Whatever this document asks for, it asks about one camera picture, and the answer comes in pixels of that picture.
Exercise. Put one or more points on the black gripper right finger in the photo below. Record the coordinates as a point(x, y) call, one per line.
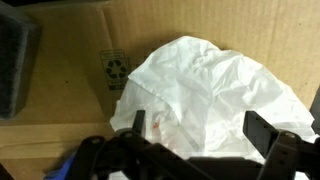
point(261, 131)

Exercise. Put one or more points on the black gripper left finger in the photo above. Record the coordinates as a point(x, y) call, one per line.
point(140, 121)

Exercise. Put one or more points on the white plastic bag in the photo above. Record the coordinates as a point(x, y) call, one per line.
point(200, 93)

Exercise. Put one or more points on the dark grey felt eraser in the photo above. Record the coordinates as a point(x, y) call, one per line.
point(15, 66)

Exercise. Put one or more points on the large cardboard box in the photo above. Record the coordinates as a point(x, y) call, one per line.
point(233, 26)

